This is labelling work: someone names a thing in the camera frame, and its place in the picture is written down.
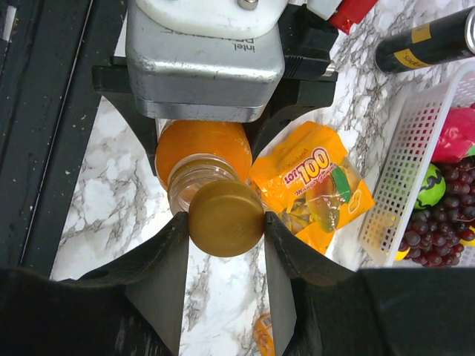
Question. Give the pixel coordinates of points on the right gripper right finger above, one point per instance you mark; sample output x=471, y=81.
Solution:
x=321, y=308

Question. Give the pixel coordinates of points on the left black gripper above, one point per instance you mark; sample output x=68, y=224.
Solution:
x=308, y=83

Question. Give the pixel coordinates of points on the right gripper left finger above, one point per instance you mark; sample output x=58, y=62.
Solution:
x=130, y=306

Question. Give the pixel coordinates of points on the brown bottle cap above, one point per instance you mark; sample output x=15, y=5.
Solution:
x=226, y=218

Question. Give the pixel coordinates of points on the orange juice bottle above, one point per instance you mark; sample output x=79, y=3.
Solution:
x=191, y=154
x=262, y=334

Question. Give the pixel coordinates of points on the orange juice bottle back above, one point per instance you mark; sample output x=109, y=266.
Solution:
x=262, y=334

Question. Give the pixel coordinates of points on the small yellow lemon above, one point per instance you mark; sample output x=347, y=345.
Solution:
x=400, y=255

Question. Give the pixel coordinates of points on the orange mango gummy bag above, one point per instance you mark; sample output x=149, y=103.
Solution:
x=309, y=182

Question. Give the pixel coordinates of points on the white plastic basket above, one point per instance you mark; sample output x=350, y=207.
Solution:
x=420, y=116

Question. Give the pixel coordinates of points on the dark red grape bunch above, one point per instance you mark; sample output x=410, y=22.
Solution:
x=438, y=236

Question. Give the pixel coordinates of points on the black spray can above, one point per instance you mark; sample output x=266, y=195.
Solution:
x=440, y=41

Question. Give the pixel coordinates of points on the red dragon fruit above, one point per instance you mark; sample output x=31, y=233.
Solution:
x=456, y=140

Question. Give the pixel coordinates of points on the green lime ball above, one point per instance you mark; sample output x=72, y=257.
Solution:
x=432, y=189

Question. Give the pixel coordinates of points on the black base frame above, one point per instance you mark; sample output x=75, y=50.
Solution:
x=48, y=108

